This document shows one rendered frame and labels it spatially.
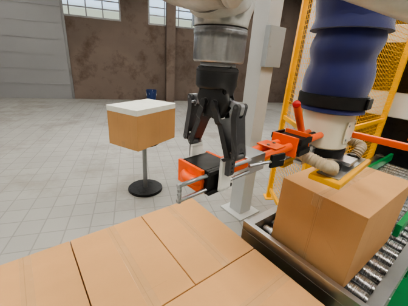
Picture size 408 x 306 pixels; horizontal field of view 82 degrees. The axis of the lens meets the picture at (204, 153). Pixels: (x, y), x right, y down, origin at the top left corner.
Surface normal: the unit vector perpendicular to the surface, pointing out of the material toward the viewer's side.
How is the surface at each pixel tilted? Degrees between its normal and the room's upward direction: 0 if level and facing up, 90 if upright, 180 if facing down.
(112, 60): 90
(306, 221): 90
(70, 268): 0
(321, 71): 76
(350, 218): 90
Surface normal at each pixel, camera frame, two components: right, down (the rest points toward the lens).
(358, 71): 0.01, 0.14
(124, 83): 0.28, 0.37
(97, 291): 0.07, -0.93
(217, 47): -0.11, 0.36
